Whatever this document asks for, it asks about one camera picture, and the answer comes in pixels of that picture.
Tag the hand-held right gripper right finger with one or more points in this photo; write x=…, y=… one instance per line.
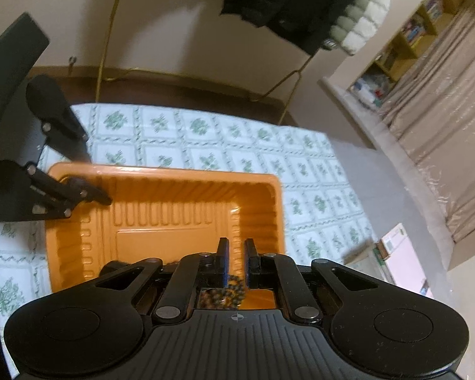
x=250, y=261

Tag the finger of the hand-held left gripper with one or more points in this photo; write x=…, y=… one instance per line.
x=69, y=132
x=81, y=194

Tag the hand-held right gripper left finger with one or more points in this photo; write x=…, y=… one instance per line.
x=223, y=259

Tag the orange plastic tray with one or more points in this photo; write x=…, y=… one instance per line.
x=174, y=213

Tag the black jewelry box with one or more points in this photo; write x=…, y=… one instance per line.
x=114, y=266

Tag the yellow metal clothes rack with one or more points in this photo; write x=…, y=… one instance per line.
x=107, y=39

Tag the floral tablecloth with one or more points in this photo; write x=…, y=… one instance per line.
x=221, y=142

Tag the stack of books and boxes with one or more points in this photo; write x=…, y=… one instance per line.
x=407, y=261

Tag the beige curtain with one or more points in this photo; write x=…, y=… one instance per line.
x=439, y=126

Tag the white fleece garment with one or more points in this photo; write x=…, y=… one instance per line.
x=364, y=12

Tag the wooden shelf unit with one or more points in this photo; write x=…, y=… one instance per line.
x=411, y=35

